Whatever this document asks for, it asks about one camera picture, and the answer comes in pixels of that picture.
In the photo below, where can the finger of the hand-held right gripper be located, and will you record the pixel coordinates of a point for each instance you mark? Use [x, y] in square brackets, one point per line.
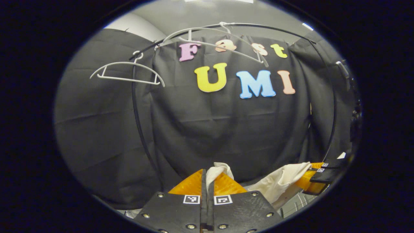
[333, 163]
[326, 176]

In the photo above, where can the cream button-up shirt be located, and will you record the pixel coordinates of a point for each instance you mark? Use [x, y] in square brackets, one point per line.
[281, 181]

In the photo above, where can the small double ceiling light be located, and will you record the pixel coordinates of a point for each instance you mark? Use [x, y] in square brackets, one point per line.
[308, 26]

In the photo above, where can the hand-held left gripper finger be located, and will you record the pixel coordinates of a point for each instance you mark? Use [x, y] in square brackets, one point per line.
[204, 210]
[210, 210]

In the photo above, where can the black clothes rack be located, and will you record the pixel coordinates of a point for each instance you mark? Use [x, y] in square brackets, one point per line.
[133, 97]

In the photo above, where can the black backdrop cloth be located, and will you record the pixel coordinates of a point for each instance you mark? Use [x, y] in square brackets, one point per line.
[226, 129]

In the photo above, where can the large round ceiling light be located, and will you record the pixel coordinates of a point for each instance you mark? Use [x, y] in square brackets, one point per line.
[242, 1]

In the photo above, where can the grey slatted panel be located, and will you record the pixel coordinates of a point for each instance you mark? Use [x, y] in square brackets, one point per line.
[296, 205]

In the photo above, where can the white plastic hanger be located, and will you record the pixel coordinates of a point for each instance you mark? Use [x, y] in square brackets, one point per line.
[260, 60]
[126, 62]

